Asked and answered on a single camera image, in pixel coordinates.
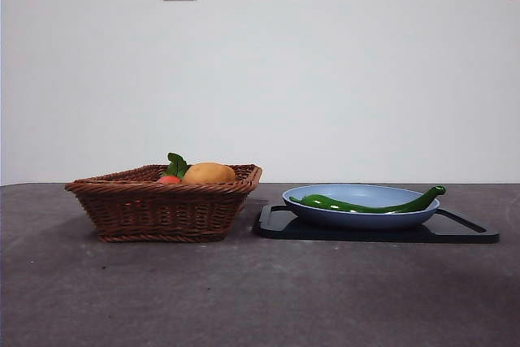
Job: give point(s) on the green long pepper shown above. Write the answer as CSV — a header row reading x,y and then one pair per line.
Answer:
x,y
325,201

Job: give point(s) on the blue round plate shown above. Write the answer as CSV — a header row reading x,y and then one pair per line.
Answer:
x,y
365,221

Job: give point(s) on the yellow-brown potato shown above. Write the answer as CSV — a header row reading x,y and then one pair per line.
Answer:
x,y
208,173

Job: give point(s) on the red vegetable with green leaves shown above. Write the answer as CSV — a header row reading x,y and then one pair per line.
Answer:
x,y
175,166

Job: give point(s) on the brown wicker basket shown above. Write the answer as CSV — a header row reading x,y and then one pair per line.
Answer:
x,y
162,213

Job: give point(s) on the black rectangular tray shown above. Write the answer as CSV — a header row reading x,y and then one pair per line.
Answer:
x,y
455,234

